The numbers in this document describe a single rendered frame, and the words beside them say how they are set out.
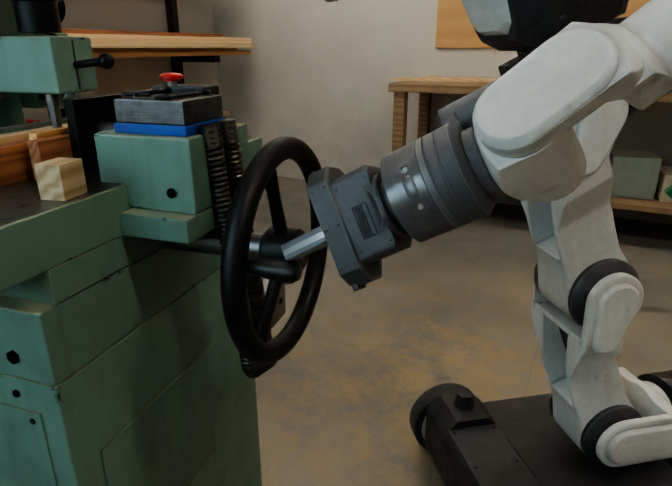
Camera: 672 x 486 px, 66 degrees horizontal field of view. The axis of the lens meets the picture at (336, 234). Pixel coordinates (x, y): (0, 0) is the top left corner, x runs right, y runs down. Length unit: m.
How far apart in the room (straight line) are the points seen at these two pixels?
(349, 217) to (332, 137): 3.74
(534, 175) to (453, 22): 3.40
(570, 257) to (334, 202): 0.62
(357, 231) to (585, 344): 0.68
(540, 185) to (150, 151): 0.43
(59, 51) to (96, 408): 0.45
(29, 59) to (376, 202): 0.51
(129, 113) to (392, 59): 3.39
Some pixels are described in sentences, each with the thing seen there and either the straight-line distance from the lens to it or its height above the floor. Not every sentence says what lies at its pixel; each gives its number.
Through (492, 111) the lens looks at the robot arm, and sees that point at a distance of 0.42.
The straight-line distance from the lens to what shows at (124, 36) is 3.40.
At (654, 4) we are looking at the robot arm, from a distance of 0.48.
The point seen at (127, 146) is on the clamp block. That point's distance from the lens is 0.66.
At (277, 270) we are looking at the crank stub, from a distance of 0.54.
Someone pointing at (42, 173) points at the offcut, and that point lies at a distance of 0.64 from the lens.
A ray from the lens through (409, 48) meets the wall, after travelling 3.92.
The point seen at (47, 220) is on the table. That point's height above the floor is 0.89.
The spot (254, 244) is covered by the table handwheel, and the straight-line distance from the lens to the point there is 0.67.
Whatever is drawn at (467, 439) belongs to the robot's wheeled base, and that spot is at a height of 0.19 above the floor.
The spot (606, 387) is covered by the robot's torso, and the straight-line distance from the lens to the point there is 1.24.
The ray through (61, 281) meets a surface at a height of 0.82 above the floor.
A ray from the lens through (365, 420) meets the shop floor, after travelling 1.66.
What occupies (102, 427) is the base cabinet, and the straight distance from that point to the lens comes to 0.74.
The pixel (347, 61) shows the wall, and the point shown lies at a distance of 4.10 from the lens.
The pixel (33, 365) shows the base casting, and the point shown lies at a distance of 0.66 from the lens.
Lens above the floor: 1.06
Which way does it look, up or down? 20 degrees down
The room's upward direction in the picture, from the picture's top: straight up
